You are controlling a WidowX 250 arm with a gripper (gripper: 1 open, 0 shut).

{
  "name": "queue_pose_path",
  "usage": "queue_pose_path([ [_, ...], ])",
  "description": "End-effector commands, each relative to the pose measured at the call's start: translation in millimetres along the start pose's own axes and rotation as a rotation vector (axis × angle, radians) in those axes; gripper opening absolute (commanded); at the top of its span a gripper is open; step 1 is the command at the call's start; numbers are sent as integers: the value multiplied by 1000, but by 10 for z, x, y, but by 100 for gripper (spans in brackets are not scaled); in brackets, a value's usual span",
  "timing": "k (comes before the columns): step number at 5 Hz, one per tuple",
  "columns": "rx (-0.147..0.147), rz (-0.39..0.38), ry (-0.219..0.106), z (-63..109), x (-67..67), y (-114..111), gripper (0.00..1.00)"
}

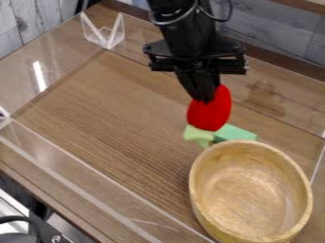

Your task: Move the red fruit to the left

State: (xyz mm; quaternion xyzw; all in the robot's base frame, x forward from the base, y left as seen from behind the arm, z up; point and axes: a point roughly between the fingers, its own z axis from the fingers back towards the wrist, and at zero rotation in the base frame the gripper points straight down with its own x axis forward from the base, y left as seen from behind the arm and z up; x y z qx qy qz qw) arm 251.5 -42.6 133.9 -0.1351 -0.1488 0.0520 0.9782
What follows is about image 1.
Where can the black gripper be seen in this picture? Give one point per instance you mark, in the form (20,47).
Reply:
(192,45)

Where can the red plush fruit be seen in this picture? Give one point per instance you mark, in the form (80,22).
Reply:
(207,117)

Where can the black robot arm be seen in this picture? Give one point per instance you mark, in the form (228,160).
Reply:
(167,10)

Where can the green foam block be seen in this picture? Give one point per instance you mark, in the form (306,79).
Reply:
(230,132)

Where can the wooden bowl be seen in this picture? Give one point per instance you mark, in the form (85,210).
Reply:
(251,194)

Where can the black metal bracket bottom left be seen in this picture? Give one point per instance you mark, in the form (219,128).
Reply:
(46,233)

